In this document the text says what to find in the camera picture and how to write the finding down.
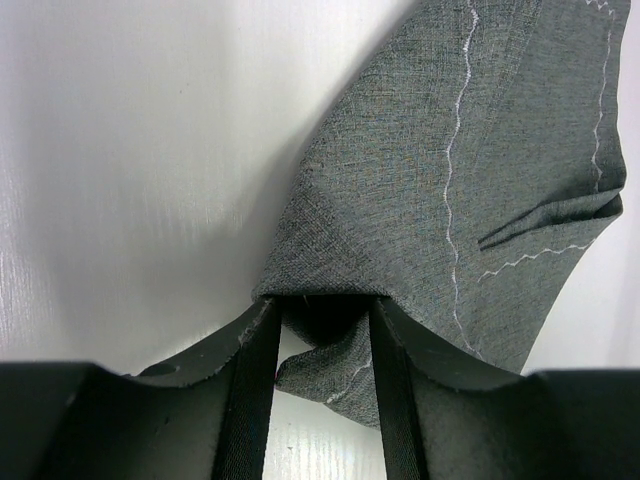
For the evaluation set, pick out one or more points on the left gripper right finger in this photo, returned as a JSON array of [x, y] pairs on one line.
[[445, 414]]

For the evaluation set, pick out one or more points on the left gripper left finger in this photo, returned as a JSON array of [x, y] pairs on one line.
[[203, 413]]

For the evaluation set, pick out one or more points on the grey cloth napkin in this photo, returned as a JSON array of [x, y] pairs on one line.
[[462, 174]]

